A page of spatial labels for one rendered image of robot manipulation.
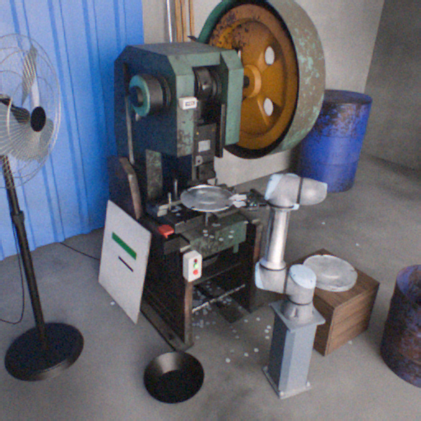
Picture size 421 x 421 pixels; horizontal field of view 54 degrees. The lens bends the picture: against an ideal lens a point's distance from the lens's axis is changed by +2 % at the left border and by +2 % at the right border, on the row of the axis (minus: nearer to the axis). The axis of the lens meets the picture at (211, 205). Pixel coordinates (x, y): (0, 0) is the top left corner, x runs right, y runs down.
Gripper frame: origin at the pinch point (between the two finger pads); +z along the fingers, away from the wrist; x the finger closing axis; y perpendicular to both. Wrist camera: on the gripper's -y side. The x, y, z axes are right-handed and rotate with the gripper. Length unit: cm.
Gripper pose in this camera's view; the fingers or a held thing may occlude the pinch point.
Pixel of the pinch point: (231, 199)
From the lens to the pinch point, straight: 218.8
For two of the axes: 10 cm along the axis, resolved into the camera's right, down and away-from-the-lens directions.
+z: -10.0, -0.3, -0.1
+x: -0.3, 8.8, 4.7
